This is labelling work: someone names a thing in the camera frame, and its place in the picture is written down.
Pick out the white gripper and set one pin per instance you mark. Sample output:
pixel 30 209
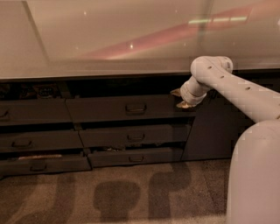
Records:
pixel 186 94

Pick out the grey drawer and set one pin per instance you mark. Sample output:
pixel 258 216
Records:
pixel 44 164
pixel 135 157
pixel 120 108
pixel 40 141
pixel 126 136
pixel 33 112

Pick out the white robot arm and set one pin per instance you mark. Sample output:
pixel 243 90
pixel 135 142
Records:
pixel 253 195

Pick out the dark items in left drawer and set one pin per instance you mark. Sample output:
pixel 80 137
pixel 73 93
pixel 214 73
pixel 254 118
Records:
pixel 27 91

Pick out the grey cabinet door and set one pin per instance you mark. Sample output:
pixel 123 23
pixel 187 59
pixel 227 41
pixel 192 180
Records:
pixel 215 129

